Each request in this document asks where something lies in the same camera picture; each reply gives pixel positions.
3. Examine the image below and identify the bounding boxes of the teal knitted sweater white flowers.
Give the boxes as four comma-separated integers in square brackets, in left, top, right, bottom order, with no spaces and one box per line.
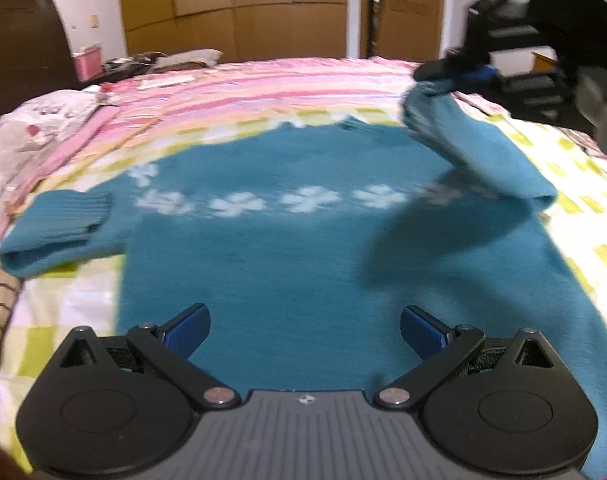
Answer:
[0,84,607,479]

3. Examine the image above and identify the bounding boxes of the brown wooden door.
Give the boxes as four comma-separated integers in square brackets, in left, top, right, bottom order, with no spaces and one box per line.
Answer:
[360,0,445,62]

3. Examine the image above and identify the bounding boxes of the green white checkered plastic sheet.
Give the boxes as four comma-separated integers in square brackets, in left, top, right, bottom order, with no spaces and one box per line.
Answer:
[0,94,607,464]

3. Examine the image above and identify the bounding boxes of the brown wooden wardrobe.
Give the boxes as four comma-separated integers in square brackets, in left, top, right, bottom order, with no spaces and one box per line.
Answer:
[120,0,347,62]

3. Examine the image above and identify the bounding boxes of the pink striped bed cover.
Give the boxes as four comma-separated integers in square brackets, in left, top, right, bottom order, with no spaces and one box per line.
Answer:
[11,58,417,214]

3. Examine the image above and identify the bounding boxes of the white cloth on nightstand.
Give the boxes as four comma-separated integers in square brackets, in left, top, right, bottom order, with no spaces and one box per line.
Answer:
[153,49,222,70]

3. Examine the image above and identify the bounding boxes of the white pillow pink pattern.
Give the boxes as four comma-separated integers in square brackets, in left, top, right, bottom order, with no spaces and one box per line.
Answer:
[0,90,118,239]

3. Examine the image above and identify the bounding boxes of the pink box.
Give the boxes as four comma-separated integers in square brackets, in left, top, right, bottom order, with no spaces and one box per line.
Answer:
[72,44,103,81]

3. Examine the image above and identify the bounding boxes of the dark wooden headboard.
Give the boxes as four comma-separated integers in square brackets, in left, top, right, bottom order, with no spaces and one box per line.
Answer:
[0,0,80,117]

